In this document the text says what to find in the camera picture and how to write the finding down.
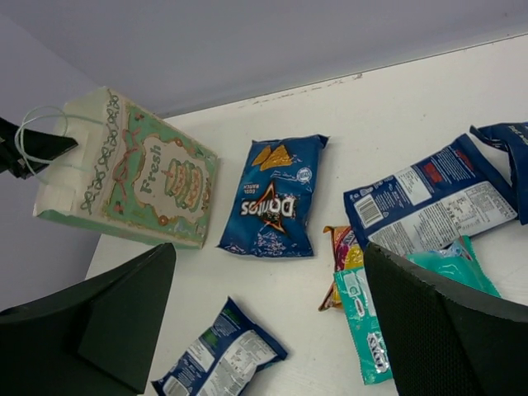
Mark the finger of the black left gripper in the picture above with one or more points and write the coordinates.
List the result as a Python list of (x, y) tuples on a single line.
[(39, 146)]

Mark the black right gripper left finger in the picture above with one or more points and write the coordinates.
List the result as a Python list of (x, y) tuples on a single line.
[(97, 337)]

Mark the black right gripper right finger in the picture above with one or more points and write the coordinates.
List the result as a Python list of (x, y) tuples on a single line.
[(443, 337)]

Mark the teal Fox's candy bag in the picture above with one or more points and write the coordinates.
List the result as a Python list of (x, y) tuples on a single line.
[(458, 262)]

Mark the green patterned paper bag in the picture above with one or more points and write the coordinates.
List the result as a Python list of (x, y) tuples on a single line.
[(130, 175)]

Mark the orange Fox's fruits candy bag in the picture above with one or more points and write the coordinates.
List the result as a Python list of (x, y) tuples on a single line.
[(347, 254)]

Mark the small blue snack bag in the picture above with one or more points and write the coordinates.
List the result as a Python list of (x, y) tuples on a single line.
[(224, 358)]

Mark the blue chips bag back side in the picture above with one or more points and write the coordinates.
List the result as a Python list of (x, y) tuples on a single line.
[(475, 183)]

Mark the blue Doritos chips bag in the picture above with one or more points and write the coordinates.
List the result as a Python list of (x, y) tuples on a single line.
[(272, 203)]

